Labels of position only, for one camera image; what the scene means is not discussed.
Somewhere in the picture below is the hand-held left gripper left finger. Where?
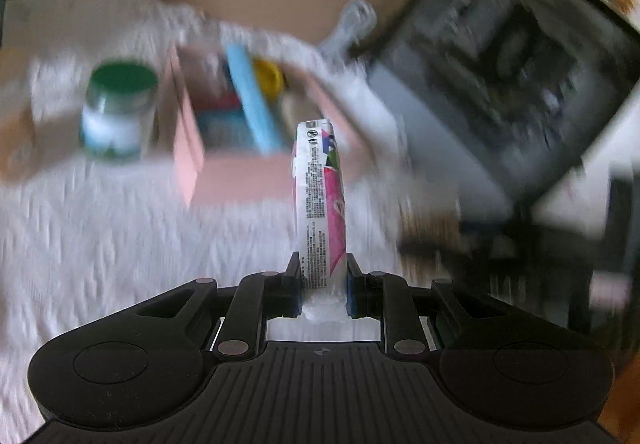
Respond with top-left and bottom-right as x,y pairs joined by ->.
135,251 -> 304,357

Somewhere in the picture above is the yellow cup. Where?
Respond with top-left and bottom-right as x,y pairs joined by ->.
252,58 -> 286,95

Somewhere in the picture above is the dark computer case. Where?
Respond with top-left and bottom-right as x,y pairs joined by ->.
367,0 -> 640,205

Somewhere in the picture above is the green lid jar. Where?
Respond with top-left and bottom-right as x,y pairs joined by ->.
80,62 -> 160,162

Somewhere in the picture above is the white textured blanket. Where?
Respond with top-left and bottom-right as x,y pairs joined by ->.
0,0 -> 461,430

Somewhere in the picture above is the blue face mask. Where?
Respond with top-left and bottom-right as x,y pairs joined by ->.
225,43 -> 283,155

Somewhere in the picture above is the pink box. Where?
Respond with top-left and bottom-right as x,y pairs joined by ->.
167,44 -> 371,207

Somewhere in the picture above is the pink and white tissue packet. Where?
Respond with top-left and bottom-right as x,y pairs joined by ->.
291,119 -> 348,322

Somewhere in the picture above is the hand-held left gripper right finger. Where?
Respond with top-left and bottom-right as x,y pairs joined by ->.
344,251 -> 503,356

